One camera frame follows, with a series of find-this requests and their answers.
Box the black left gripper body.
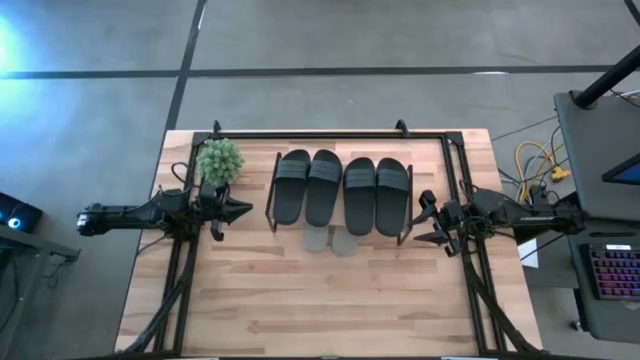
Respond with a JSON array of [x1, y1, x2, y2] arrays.
[[199, 182, 230, 243]]

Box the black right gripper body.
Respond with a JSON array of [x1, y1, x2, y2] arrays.
[[418, 189, 469, 259]]

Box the black slide sandal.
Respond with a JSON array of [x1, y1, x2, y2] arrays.
[[342, 156, 378, 237], [374, 157, 411, 238], [304, 148, 344, 229], [272, 148, 312, 226]]

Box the grey slide sandal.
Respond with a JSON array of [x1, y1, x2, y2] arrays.
[[301, 223, 330, 253], [330, 225, 360, 257]]

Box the green plant in patterned pot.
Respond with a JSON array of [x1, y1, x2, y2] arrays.
[[195, 138, 245, 186]]

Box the white paper sheet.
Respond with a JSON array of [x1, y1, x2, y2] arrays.
[[517, 238, 540, 270]]

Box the large grey desk top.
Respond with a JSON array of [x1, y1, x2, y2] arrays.
[[553, 90, 640, 224]]

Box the backlit black keyboard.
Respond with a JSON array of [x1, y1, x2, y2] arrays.
[[579, 243, 640, 301]]

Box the grey desk with keyboard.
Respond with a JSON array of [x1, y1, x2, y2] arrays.
[[563, 215, 640, 346]]

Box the dark metal stand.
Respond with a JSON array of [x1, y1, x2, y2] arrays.
[[0, 224, 81, 360]]

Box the screen with blue display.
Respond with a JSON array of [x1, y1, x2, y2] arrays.
[[601, 152, 640, 187]]

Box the black device with blue light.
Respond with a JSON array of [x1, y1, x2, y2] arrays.
[[0, 192, 44, 234]]

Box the black pole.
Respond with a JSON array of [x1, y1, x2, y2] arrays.
[[573, 44, 640, 109]]

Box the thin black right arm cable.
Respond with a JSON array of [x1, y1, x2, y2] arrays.
[[455, 178, 484, 202]]

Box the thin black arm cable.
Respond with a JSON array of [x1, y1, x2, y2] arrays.
[[455, 178, 484, 202], [171, 160, 202, 190]]

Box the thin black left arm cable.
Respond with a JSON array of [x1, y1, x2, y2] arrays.
[[171, 160, 202, 190]]

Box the thick black cable sleeve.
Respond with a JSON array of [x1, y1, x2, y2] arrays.
[[464, 259, 541, 356], [119, 259, 196, 356]]

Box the black aluminium table frame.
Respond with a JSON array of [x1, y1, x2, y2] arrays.
[[117, 119, 544, 359]]

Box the yellow cable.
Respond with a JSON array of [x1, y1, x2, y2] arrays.
[[514, 140, 572, 204]]

